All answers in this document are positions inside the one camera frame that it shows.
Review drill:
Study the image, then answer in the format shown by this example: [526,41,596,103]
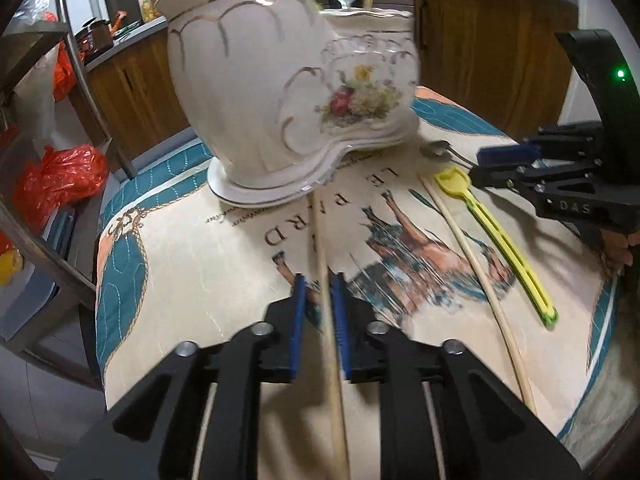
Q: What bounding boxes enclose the wooden chopstick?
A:
[310,188,350,480]
[418,172,538,416]

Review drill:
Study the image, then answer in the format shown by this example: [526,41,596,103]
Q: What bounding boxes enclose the yellow plastic fork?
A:
[434,166,559,327]

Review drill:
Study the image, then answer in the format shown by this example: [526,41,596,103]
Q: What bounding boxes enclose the silver spoon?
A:
[419,140,475,168]

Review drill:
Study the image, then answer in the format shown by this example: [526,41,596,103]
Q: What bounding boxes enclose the wooden kitchen cabinets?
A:
[70,0,578,166]

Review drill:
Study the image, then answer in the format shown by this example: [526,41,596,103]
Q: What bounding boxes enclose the person right hand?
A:
[601,230,640,270]

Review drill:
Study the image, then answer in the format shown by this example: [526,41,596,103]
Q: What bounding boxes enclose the printed table cloth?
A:
[96,90,634,463]

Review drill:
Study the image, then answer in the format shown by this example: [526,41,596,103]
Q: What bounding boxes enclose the corn cob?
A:
[0,249,24,286]

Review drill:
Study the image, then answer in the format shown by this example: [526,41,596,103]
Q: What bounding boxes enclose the white ceramic utensil holder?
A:
[157,0,419,208]

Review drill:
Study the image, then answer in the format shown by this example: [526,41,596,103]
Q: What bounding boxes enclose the red plastic bag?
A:
[12,144,108,234]

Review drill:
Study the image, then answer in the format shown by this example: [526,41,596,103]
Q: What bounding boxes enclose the metal shelf rack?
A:
[1,0,136,390]

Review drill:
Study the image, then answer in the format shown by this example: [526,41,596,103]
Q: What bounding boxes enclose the hanging red bag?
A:
[53,41,76,102]

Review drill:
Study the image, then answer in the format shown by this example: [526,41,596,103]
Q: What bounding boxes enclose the dark rice cooker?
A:
[75,18,114,64]

